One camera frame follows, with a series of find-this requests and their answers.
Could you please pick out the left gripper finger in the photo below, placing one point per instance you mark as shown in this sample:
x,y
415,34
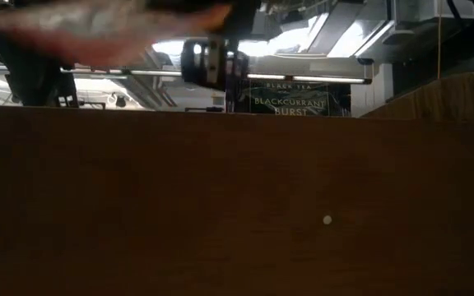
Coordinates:
x,y
193,61
235,70

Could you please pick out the black tea box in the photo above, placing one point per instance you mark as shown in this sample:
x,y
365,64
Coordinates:
x,y
290,100

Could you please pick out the peach passion fruit tea packet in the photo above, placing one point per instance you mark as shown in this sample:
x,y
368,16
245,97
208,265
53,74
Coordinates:
x,y
97,33

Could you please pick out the wooden tea organiser box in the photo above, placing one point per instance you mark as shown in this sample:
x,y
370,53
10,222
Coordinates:
x,y
220,205

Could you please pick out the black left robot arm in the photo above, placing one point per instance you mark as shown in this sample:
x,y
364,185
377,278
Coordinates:
x,y
31,82

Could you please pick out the linear ceiling light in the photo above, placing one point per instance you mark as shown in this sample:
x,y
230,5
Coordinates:
x,y
327,79

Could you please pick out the white column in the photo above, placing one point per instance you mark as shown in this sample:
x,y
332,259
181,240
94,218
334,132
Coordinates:
x,y
370,94

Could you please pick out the round silver ventilation duct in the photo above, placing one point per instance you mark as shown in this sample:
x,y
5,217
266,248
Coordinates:
x,y
146,94

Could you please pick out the rectangular silver air duct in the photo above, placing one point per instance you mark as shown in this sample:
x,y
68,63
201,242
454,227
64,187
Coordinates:
x,y
364,37

